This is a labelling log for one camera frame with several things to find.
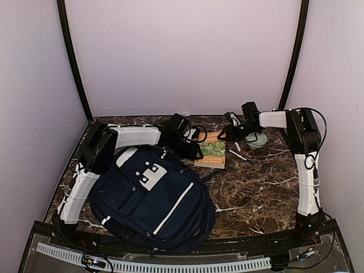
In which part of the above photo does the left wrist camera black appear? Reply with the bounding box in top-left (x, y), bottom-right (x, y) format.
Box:
top-left (169, 113), bottom-right (189, 133)

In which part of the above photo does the grey slotted cable duct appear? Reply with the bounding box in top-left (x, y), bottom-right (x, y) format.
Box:
top-left (36, 243), bottom-right (271, 272)

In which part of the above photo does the right black frame post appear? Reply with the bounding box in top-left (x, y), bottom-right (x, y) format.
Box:
top-left (278, 0), bottom-right (310, 110)

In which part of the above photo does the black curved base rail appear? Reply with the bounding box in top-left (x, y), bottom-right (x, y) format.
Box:
top-left (30, 219), bottom-right (338, 262)

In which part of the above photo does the navy blue student backpack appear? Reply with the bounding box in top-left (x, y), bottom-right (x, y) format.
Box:
top-left (88, 146), bottom-right (216, 254)

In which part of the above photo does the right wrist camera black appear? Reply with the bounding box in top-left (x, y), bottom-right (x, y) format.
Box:
top-left (241, 101), bottom-right (259, 120)

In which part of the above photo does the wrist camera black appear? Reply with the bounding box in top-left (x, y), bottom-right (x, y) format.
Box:
top-left (169, 113), bottom-right (189, 133)
top-left (241, 101), bottom-right (259, 120)

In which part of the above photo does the purple capped white marker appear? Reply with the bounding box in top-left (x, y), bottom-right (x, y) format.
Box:
top-left (234, 142), bottom-right (243, 156)

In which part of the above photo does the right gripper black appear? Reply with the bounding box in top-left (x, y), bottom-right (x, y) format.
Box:
top-left (221, 122), bottom-right (260, 143)

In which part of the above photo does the black frame post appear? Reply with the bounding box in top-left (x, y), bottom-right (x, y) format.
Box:
top-left (56, 0), bottom-right (93, 122)
top-left (278, 0), bottom-right (310, 110)

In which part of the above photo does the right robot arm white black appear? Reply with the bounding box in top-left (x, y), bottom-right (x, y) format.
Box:
top-left (217, 102), bottom-right (326, 247)

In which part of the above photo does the left black frame post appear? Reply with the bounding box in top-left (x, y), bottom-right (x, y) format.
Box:
top-left (56, 0), bottom-right (93, 122)

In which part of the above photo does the orange green Treehouse paperback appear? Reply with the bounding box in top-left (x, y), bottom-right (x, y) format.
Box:
top-left (195, 131), bottom-right (226, 169)

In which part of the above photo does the small circuit board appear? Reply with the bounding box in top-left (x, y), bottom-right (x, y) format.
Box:
top-left (81, 255), bottom-right (106, 269)

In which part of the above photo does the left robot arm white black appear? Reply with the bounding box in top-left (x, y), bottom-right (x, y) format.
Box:
top-left (56, 120), bottom-right (206, 225)

